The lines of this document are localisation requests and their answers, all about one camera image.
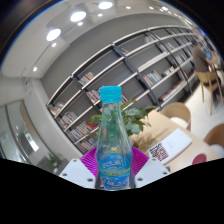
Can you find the grey bookshelf unit with books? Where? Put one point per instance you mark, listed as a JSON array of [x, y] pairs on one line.
[[100, 76]]

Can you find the clear blue-capped drink bottle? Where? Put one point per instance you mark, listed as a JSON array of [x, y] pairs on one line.
[[113, 150]]

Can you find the green potted plant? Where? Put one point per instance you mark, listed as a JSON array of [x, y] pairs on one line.
[[136, 120]]

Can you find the open white magazine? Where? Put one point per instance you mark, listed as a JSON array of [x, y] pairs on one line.
[[175, 143]]

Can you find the flat round red coaster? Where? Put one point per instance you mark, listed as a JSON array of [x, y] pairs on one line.
[[199, 159]]

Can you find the slatted wooden chairs group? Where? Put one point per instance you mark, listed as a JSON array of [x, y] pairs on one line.
[[210, 86]]

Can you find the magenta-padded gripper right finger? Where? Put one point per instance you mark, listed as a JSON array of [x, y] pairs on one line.
[[151, 170]]

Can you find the small leafy floor plant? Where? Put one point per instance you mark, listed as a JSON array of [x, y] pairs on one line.
[[54, 160]]

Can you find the person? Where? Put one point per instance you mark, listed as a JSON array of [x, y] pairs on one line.
[[200, 58]]

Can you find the round ceiling lights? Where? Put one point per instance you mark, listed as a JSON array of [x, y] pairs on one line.
[[78, 16]]

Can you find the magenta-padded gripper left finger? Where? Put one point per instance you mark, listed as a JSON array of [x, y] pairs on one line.
[[76, 172]]

